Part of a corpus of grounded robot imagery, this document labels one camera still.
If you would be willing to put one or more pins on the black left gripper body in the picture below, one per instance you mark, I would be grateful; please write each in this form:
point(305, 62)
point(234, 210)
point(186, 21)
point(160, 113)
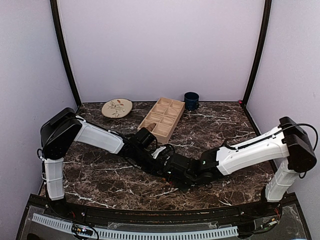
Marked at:
point(145, 164)

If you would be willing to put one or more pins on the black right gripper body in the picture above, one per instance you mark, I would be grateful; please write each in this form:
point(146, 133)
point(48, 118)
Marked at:
point(184, 187)

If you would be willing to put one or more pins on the tan beige sock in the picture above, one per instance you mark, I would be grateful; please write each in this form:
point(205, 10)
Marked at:
point(151, 126)

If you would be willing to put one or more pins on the wooden compartment tray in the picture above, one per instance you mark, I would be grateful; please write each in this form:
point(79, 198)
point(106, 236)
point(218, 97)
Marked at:
point(164, 115)

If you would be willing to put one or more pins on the argyle patterned sock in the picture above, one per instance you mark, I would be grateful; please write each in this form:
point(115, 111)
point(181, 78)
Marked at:
point(167, 181)

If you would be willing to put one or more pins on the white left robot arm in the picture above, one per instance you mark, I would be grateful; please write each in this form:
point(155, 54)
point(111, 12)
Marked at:
point(65, 128)

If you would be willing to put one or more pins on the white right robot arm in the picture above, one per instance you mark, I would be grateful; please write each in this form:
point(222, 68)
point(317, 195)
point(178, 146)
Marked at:
point(288, 142)

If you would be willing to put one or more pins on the cream floral plate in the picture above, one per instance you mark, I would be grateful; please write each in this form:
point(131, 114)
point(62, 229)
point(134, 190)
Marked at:
point(117, 108)

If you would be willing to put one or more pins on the dark blue mug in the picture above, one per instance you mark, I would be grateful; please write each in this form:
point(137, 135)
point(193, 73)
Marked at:
point(191, 100)

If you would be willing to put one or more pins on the white slotted cable duct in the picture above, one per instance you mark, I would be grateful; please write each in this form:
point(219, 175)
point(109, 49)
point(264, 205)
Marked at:
point(122, 231)

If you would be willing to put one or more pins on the black left frame post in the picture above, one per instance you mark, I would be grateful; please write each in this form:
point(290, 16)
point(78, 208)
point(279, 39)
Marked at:
point(63, 52)

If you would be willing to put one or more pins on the black frame post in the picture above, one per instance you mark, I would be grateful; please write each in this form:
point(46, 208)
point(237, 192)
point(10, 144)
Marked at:
point(259, 51)
point(63, 52)

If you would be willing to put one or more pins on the black right frame post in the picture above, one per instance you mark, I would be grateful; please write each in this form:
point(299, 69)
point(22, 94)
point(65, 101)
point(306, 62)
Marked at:
point(259, 51)

